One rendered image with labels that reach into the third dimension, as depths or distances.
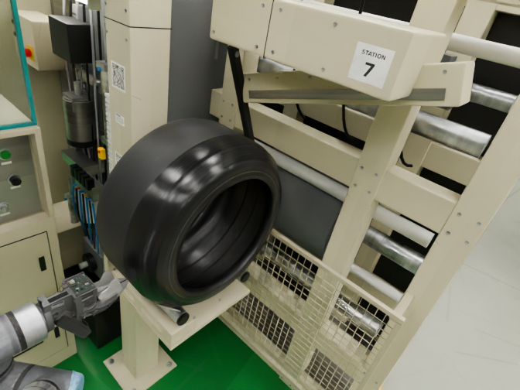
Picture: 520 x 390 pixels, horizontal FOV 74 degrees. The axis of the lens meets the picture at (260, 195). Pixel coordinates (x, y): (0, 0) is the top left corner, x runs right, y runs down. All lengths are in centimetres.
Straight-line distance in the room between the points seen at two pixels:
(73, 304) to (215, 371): 129
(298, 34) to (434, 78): 35
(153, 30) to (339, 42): 50
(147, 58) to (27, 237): 86
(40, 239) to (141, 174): 79
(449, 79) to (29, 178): 138
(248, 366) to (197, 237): 101
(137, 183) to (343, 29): 61
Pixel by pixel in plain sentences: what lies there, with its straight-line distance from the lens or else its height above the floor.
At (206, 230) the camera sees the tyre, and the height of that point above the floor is 96.
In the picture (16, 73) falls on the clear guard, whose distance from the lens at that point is 135.
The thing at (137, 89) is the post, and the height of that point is 149.
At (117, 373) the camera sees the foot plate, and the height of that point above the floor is 1.
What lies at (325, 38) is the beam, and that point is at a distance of 92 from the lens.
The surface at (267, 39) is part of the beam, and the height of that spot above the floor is 168.
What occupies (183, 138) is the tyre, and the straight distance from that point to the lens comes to 92.
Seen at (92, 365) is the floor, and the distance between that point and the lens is 216.
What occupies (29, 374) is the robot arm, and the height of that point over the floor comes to 101.
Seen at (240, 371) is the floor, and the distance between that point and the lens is 213.
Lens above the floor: 182
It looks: 31 degrees down
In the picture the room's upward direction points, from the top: 12 degrees clockwise
